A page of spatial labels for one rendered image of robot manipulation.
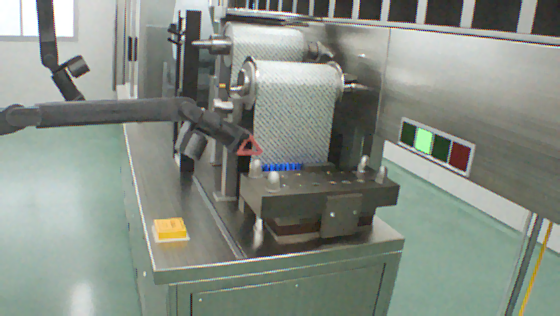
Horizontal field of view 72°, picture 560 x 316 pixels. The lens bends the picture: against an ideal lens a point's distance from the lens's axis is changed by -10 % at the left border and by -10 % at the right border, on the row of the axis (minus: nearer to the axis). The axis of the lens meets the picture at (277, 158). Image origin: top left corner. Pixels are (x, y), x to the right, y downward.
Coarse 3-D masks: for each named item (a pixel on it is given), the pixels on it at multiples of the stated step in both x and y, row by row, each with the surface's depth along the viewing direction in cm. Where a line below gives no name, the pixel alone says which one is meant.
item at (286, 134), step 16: (256, 112) 113; (272, 112) 114; (288, 112) 116; (304, 112) 118; (320, 112) 120; (256, 128) 114; (272, 128) 116; (288, 128) 118; (304, 128) 120; (320, 128) 122; (272, 144) 117; (288, 144) 119; (304, 144) 121; (320, 144) 123; (272, 160) 119; (288, 160) 121; (304, 160) 123; (320, 160) 125
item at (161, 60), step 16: (160, 0) 189; (176, 0) 191; (192, 0) 194; (160, 16) 191; (176, 16) 194; (208, 16) 199; (160, 32) 193; (208, 32) 202; (160, 48) 196; (128, 64) 286; (160, 64) 198; (208, 64) 207; (128, 80) 292; (160, 80) 200; (208, 80) 209; (160, 96) 203; (208, 96) 212
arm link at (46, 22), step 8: (40, 0) 123; (48, 0) 124; (40, 8) 123; (48, 8) 125; (40, 16) 124; (48, 16) 125; (40, 24) 125; (48, 24) 126; (40, 32) 125; (48, 32) 127; (40, 40) 126; (48, 40) 127; (56, 40) 129; (40, 48) 127; (48, 48) 128; (56, 48) 129; (40, 56) 127; (56, 56) 130
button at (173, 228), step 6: (156, 222) 103; (162, 222) 103; (168, 222) 104; (174, 222) 104; (180, 222) 104; (156, 228) 101; (162, 228) 100; (168, 228) 101; (174, 228) 101; (180, 228) 101; (162, 234) 99; (168, 234) 100; (174, 234) 100; (180, 234) 101; (186, 234) 102
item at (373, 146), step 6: (366, 132) 150; (366, 138) 150; (372, 138) 147; (378, 138) 147; (366, 144) 150; (372, 144) 147; (378, 144) 148; (384, 144) 149; (366, 150) 150; (372, 150) 148; (378, 150) 149; (372, 156) 149; (378, 156) 150; (372, 162) 149; (378, 162) 150; (372, 168) 150; (378, 168) 151
